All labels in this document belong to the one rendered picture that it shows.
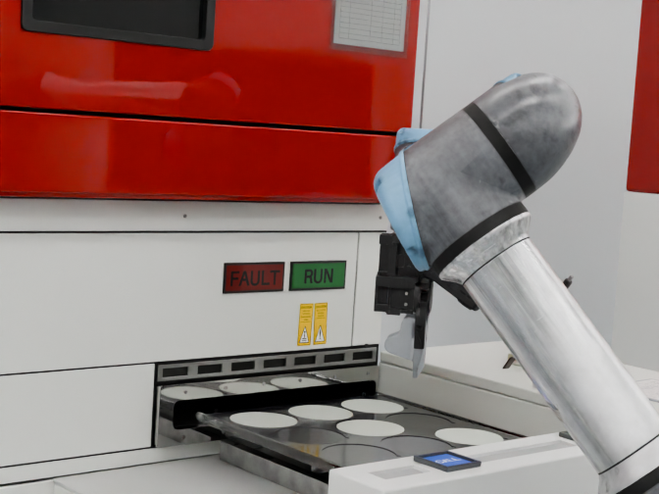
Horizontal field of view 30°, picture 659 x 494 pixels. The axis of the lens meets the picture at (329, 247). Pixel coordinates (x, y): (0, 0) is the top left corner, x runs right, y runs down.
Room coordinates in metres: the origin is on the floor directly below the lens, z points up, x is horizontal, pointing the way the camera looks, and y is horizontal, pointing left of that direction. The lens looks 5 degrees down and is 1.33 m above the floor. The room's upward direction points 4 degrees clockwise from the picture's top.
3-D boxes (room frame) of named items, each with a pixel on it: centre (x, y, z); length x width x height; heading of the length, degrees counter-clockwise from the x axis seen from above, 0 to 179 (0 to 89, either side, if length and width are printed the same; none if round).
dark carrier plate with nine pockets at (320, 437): (1.80, -0.07, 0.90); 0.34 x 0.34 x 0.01; 40
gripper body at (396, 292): (1.80, -0.12, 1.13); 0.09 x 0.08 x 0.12; 82
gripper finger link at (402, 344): (1.78, -0.12, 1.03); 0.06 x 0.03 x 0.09; 82
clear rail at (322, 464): (1.68, 0.07, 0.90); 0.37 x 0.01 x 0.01; 40
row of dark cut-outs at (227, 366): (1.96, 0.08, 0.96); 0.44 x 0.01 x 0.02; 130
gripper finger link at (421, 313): (1.77, -0.14, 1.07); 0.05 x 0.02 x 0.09; 172
